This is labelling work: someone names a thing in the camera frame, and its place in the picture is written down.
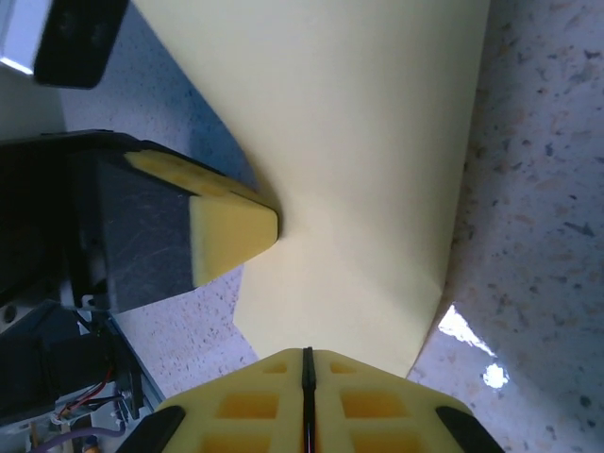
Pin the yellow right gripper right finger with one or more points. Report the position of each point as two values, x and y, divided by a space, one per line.
377 401

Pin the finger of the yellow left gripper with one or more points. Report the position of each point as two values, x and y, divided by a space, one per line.
231 236

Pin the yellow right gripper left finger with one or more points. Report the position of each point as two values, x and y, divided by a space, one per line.
245 401

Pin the yellow cloth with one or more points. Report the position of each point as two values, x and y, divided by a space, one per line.
354 141

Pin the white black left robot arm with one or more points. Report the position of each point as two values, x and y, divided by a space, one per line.
28 358

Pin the wide aluminium rail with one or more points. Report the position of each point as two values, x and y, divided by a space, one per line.
137 368

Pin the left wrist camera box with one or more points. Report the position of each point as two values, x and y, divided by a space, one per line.
75 42

